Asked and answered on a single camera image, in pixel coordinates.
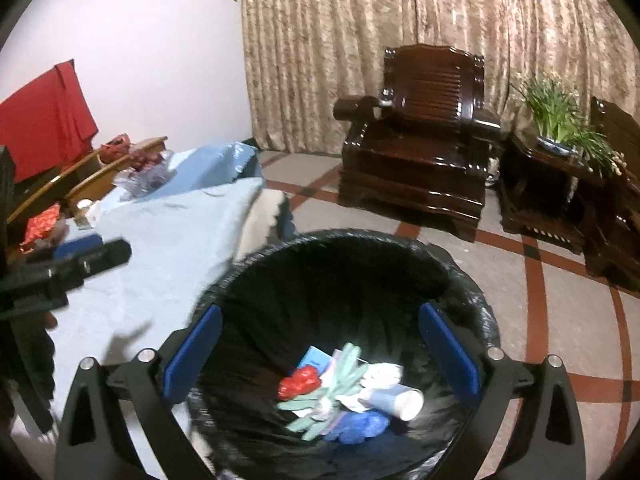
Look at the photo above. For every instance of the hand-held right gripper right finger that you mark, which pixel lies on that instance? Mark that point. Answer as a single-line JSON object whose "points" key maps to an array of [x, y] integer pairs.
{"points": [[450, 355]]}

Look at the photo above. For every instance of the beige tissue box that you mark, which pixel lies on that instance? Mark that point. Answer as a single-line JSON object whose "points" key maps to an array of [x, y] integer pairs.
{"points": [[85, 212]]}

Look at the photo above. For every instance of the shiny blue tablecloth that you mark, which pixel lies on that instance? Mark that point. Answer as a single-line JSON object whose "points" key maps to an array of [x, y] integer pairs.
{"points": [[210, 165]]}

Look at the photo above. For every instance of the dark wooden side table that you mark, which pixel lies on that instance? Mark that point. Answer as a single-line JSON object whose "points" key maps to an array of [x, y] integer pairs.
{"points": [[540, 195]]}

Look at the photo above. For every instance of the dark wooden armchair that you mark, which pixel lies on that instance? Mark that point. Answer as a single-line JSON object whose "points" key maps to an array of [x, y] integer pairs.
{"points": [[415, 160], [615, 210]]}

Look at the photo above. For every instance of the pile of red apples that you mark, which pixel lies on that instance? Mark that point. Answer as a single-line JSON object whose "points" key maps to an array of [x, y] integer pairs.
{"points": [[142, 155]]}

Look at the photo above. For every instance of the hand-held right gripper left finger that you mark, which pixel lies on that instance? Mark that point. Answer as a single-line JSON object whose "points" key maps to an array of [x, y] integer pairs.
{"points": [[192, 355]]}

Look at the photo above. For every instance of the white tissue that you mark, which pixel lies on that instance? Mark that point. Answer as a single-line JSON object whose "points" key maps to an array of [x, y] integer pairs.
{"points": [[385, 374]]}

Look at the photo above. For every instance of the red shiny wrapper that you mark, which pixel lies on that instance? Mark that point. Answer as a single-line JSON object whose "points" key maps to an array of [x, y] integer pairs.
{"points": [[300, 382]]}

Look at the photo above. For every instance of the green rubber glove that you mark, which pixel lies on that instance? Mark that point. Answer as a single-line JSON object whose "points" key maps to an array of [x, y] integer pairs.
{"points": [[310, 420], [345, 370]]}

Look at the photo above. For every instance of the small white cardboard box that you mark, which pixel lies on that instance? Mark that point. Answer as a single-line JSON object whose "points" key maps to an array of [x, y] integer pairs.
{"points": [[315, 357]]}

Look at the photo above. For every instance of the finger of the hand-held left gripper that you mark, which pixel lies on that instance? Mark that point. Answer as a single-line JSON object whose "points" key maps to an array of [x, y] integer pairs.
{"points": [[75, 248], [107, 256]]}

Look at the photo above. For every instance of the blue shoe cover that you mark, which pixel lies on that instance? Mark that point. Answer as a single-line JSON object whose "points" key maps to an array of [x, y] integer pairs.
{"points": [[360, 425]]}

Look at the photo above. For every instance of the wooden television cabinet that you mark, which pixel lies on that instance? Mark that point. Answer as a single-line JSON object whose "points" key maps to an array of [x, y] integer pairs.
{"points": [[95, 180]]}

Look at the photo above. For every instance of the red patterned packet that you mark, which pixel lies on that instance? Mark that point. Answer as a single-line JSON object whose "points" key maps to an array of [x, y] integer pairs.
{"points": [[40, 227]]}

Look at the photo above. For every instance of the potted narcissus plant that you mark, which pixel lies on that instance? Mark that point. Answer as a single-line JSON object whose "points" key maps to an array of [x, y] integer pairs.
{"points": [[555, 110]]}

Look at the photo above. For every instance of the trash bin with black bag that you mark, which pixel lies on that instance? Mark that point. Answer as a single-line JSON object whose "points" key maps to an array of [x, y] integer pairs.
{"points": [[300, 285]]}

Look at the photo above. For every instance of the white scalloped table cover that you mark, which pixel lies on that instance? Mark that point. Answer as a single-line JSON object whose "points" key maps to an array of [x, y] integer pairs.
{"points": [[260, 225]]}

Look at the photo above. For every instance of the glass fruit bowl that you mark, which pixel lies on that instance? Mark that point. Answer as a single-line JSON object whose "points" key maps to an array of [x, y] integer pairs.
{"points": [[145, 180]]}

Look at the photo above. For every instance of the red cloth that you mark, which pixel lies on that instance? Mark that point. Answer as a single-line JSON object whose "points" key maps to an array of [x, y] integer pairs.
{"points": [[45, 120]]}

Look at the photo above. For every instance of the beige floral curtain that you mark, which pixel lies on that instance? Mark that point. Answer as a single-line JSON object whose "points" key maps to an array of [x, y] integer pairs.
{"points": [[325, 60]]}

